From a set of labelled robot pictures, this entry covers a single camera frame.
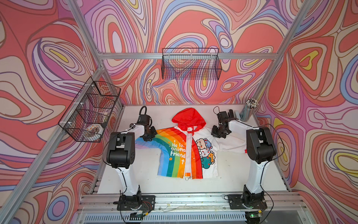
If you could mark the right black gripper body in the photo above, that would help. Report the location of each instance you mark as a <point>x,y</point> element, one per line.
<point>219,132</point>

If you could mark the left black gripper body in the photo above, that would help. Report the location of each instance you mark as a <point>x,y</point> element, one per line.
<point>151,132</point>

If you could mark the rainbow red hooded jacket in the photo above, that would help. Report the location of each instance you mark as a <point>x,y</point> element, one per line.
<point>189,149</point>

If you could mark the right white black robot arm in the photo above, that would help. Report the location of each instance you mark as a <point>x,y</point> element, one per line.
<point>261,150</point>

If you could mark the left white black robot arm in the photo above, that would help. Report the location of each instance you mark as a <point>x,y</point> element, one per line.
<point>120,155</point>

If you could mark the black stapler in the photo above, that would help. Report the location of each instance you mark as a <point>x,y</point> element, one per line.
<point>231,114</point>

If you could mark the metal cup of pencils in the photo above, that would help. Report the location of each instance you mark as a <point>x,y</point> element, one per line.
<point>248,109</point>

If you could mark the round item in left basket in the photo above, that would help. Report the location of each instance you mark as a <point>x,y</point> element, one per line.
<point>93,131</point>

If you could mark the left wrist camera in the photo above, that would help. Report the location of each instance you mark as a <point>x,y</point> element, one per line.
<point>144,120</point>

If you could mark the black wire basket left wall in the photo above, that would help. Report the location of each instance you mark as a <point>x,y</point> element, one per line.
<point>94,104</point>

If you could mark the black wire basket wall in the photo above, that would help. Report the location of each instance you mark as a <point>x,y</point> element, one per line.
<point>94,104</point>
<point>191,64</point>

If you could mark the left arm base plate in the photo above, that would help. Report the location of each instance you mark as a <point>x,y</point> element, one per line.
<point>140,206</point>

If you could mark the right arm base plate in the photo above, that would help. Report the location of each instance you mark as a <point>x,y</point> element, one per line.
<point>247,201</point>

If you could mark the black wire basket back wall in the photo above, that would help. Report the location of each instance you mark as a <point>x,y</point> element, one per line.
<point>191,64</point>

